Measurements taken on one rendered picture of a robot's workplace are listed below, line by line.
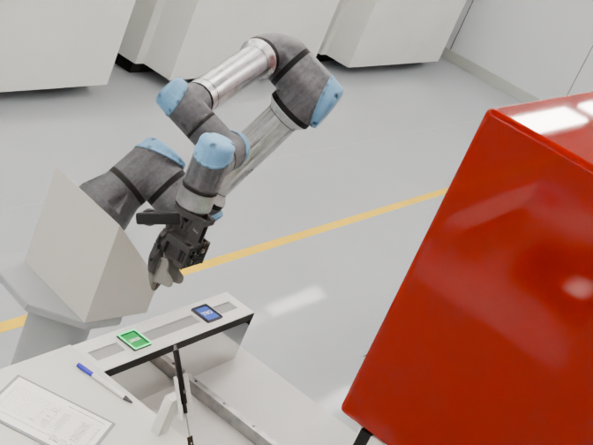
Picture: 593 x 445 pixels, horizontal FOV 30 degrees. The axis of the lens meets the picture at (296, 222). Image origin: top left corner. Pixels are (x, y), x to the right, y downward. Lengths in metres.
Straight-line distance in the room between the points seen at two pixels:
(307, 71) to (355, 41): 6.01
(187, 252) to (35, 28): 3.60
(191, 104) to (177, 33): 4.45
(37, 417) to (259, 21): 5.38
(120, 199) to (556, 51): 7.91
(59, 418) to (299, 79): 0.96
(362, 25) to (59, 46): 3.24
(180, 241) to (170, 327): 0.34
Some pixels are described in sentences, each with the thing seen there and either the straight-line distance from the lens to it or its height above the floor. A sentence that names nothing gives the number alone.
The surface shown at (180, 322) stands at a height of 0.96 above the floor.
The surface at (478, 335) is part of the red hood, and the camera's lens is 1.80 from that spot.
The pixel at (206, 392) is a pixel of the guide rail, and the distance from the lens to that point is 2.54.
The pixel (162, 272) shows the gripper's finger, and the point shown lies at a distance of 2.28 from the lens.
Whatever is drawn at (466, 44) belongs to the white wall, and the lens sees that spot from 10.58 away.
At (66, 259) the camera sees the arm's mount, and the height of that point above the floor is 0.92.
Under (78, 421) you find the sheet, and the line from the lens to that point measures 2.12.
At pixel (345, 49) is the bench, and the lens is 8.60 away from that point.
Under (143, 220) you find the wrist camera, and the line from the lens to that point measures 2.29.
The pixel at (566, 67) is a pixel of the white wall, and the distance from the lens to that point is 10.24.
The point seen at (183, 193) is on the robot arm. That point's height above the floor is 1.34.
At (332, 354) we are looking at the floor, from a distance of 4.70.
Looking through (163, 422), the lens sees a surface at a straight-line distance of 2.14.
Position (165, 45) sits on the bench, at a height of 0.26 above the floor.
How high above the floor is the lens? 2.22
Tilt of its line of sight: 23 degrees down
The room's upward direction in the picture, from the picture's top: 24 degrees clockwise
